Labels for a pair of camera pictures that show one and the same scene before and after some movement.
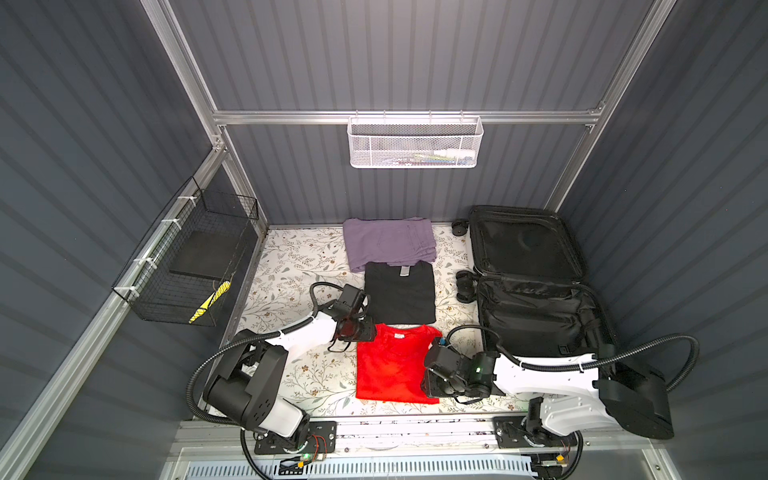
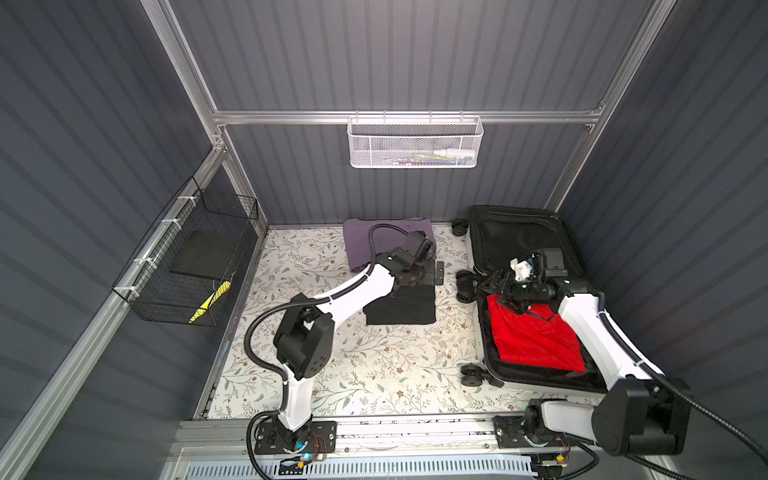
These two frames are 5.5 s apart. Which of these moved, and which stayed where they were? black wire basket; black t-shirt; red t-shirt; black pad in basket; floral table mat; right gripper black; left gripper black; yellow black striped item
Moved: red t-shirt; right gripper black; left gripper black
Stayed: floral table mat; black t-shirt; yellow black striped item; black wire basket; black pad in basket
